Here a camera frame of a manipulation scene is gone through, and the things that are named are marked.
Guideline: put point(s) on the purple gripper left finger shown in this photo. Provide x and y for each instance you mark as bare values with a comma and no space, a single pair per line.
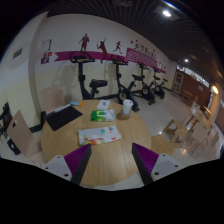
72,166

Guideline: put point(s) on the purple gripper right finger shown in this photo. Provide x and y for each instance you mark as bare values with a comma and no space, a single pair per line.
153,166

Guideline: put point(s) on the wooden chair right near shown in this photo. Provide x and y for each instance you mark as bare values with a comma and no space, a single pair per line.
180,131

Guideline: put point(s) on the wooden chair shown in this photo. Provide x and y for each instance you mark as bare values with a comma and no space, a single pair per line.
24,139
180,131

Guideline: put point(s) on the round wooden coaster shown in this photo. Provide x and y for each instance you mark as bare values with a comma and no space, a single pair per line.
121,116

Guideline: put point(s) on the green wet wipes pack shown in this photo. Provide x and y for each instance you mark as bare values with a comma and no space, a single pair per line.
103,115

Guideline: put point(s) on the white pen with orange cap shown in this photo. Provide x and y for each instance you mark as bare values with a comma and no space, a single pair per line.
72,103

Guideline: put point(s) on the white paper roll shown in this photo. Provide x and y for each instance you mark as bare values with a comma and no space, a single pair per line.
127,106

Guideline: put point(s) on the white tissue packet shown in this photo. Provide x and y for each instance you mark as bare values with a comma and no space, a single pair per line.
103,105

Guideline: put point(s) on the wooden chair left front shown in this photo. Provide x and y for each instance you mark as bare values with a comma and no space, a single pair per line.
24,139

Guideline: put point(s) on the black exercise bike farthest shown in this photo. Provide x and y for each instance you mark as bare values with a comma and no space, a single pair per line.
158,90

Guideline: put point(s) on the wooden table right side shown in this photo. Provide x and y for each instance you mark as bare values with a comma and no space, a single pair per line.
196,116

